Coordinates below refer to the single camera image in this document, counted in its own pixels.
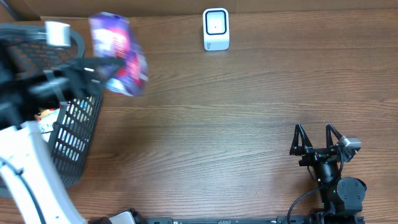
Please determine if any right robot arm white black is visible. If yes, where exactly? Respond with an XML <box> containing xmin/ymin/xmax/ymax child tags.
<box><xmin>285</xmin><ymin>123</ymin><xmax>367</xmax><ymax>223</ymax></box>

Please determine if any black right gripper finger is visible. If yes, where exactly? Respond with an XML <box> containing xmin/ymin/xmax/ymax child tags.
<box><xmin>326</xmin><ymin>123</ymin><xmax>342</xmax><ymax>148</ymax></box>
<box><xmin>289</xmin><ymin>123</ymin><xmax>313</xmax><ymax>156</ymax></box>

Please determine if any grey plastic shopping basket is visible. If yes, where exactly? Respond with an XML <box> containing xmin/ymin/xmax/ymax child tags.
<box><xmin>1</xmin><ymin>23</ymin><xmax>103</xmax><ymax>187</ymax></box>

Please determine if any black rail at table edge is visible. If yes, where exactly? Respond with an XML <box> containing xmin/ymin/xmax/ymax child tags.
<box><xmin>146</xmin><ymin>216</ymin><xmax>366</xmax><ymax>224</ymax></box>

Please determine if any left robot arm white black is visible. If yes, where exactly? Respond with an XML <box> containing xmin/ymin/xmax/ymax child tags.
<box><xmin>1</xmin><ymin>57</ymin><xmax>125</xmax><ymax>223</ymax></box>

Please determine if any small orange packet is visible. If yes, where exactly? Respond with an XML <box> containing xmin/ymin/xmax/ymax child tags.
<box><xmin>35</xmin><ymin>108</ymin><xmax>60</xmax><ymax>122</ymax></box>

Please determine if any white barcode scanner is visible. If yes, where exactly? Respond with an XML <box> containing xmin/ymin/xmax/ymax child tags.
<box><xmin>202</xmin><ymin>7</ymin><xmax>230</xmax><ymax>51</ymax></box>

